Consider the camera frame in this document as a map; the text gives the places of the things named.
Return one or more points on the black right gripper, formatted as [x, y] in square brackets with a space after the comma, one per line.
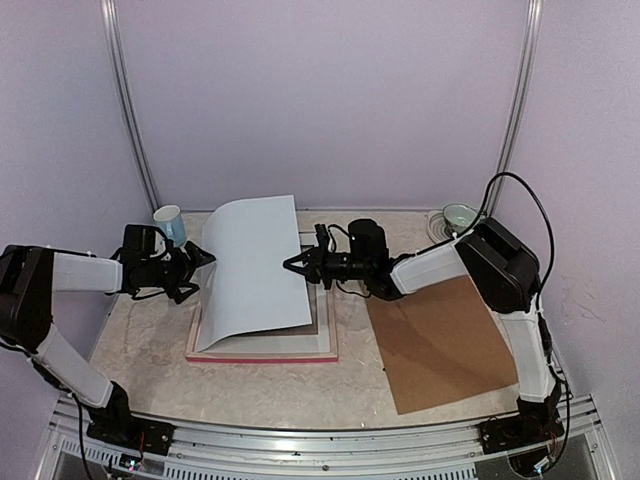
[314, 270]

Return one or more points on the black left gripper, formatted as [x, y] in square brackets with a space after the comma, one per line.
[186, 268]

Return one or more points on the photo print with white border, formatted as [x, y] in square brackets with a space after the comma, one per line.
[248, 290]

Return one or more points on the white mat board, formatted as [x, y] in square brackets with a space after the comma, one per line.
[285, 341]

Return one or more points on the pink wooden picture frame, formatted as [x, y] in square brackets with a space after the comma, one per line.
[194, 354]

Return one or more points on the brown backing board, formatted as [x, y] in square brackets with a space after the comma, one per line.
[440, 345]

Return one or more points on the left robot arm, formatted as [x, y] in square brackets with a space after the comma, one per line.
[35, 283]

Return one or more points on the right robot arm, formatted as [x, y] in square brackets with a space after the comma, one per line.
[504, 271]

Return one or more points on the white paper cup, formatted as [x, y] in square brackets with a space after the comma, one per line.
[169, 219]

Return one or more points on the green teacup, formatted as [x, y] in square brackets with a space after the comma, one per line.
[458, 217]

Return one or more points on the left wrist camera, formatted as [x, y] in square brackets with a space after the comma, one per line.
[141, 240]

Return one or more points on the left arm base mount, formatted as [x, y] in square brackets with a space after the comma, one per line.
[142, 435]

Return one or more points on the aluminium front rail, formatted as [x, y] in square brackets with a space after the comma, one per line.
[450, 450]

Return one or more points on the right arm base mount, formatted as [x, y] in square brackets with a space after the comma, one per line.
[508, 433]

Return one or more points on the left aluminium post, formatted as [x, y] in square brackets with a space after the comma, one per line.
[110, 21]

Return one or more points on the aluminium post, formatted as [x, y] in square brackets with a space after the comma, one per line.
[110, 21]
[523, 77]

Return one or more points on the right aluminium post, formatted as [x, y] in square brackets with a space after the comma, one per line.
[523, 77]

